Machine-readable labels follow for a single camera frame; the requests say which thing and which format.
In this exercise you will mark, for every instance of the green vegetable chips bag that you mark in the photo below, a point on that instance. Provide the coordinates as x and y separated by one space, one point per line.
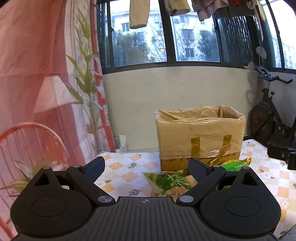
170 183

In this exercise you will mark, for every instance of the black exercise bike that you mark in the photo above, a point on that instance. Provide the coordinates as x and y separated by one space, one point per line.
269 130

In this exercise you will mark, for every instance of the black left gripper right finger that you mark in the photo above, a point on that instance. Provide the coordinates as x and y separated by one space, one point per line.
207 177

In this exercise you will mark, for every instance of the pink bamboo print curtain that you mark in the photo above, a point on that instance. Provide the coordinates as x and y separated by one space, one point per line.
53 105

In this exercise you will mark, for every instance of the green corn chips bag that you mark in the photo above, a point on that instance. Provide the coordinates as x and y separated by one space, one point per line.
236 165

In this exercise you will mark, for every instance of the plastic-lined cardboard box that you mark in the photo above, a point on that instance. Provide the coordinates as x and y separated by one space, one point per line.
212 134

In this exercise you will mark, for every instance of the small white box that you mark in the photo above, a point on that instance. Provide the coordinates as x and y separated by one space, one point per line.
120 144

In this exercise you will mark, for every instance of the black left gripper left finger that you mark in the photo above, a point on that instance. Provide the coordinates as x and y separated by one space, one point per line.
83 180

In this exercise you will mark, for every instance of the beige hanging towel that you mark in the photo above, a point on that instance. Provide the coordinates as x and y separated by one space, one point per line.
138 13

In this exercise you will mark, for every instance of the hanging clothes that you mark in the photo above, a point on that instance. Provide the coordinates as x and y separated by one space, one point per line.
221 9

